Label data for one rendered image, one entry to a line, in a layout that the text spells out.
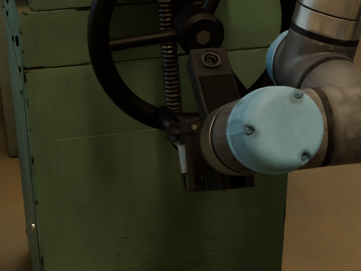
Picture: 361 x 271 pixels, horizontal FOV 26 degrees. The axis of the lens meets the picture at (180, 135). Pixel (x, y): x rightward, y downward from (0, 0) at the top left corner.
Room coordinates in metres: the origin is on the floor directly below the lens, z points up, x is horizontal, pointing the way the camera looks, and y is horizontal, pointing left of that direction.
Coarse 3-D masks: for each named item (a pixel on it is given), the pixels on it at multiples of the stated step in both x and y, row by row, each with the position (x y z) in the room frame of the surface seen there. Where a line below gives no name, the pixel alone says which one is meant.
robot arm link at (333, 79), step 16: (320, 64) 0.74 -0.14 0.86; (336, 64) 0.73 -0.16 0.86; (352, 64) 0.74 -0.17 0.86; (304, 80) 0.73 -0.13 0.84; (320, 80) 0.71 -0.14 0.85; (336, 80) 0.70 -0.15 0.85; (352, 80) 0.69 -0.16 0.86; (320, 96) 0.65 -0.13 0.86; (336, 96) 0.65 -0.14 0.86; (352, 96) 0.65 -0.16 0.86; (336, 112) 0.64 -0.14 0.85; (352, 112) 0.64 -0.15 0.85; (336, 128) 0.63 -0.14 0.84; (352, 128) 0.63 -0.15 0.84; (336, 144) 0.62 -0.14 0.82; (352, 144) 0.63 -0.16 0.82; (336, 160) 0.63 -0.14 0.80; (352, 160) 0.64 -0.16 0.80
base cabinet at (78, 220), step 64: (128, 64) 1.13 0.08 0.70; (256, 64) 1.18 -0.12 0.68; (64, 128) 1.10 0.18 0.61; (128, 128) 1.13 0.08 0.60; (64, 192) 1.10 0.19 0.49; (128, 192) 1.12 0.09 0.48; (192, 192) 1.15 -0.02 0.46; (256, 192) 1.18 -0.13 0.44; (64, 256) 1.10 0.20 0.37; (128, 256) 1.12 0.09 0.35; (192, 256) 1.15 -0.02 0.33; (256, 256) 1.18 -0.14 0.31
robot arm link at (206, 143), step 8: (216, 112) 0.70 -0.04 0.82; (208, 120) 0.71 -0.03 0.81; (208, 128) 0.69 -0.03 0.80; (200, 136) 0.72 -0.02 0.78; (208, 136) 0.69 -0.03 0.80; (208, 144) 0.69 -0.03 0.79; (208, 152) 0.69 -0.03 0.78; (208, 160) 0.70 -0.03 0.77; (216, 160) 0.68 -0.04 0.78; (216, 168) 0.70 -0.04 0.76; (224, 168) 0.68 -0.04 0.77
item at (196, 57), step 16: (208, 48) 0.85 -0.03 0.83; (224, 48) 0.85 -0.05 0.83; (192, 64) 0.83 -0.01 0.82; (208, 64) 0.83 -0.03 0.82; (224, 64) 0.83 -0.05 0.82; (192, 80) 0.82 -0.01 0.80; (208, 80) 0.81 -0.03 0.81; (224, 80) 0.81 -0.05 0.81; (208, 96) 0.79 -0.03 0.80; (224, 96) 0.79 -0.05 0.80; (240, 96) 0.80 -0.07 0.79; (208, 112) 0.77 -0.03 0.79
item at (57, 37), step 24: (24, 0) 1.15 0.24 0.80; (240, 0) 1.17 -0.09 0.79; (264, 0) 1.18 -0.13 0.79; (24, 24) 1.09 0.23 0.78; (48, 24) 1.10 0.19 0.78; (72, 24) 1.11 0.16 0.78; (120, 24) 1.13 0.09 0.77; (144, 24) 1.13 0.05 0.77; (240, 24) 1.17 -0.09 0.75; (264, 24) 1.18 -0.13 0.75; (24, 48) 1.09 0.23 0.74; (48, 48) 1.10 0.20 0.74; (72, 48) 1.11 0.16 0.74; (144, 48) 1.13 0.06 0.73; (240, 48) 1.18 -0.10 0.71
